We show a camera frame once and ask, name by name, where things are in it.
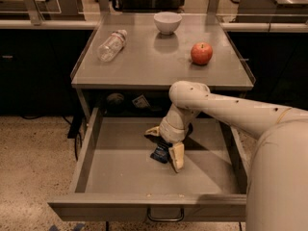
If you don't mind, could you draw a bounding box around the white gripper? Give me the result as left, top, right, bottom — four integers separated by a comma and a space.
144, 117, 189, 172

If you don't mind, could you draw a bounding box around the dark blue rxbar wrapper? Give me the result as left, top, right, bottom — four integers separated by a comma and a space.
150, 140, 172, 164

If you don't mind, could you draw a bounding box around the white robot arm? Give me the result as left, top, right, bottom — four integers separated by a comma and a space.
146, 81, 308, 231

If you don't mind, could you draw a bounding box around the open grey top drawer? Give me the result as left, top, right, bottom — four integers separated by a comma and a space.
48, 109, 247, 221

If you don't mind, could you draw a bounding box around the grey metal cabinet counter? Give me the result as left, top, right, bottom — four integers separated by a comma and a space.
71, 13, 255, 116

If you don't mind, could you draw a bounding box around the white tag in cabinet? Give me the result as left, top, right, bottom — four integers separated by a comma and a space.
132, 95, 150, 109

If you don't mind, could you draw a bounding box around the dark round object in cabinet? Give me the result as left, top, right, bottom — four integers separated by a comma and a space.
106, 92, 124, 107

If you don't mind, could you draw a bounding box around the red apple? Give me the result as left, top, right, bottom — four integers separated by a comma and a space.
191, 42, 213, 65

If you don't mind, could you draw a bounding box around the clear plastic water bottle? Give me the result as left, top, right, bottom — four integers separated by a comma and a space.
97, 30, 127, 63

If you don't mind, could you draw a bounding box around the white bowl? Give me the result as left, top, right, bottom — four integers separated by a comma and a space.
154, 12, 182, 35

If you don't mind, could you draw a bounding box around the background grey table left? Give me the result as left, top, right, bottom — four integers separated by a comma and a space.
0, 0, 85, 21

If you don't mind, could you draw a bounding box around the black drawer handle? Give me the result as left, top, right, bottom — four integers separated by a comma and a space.
146, 207, 185, 222

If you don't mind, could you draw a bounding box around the black floor cable left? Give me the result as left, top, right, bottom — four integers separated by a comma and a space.
19, 114, 83, 162

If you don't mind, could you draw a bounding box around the white horizontal rail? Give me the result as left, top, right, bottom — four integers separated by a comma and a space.
0, 20, 308, 33

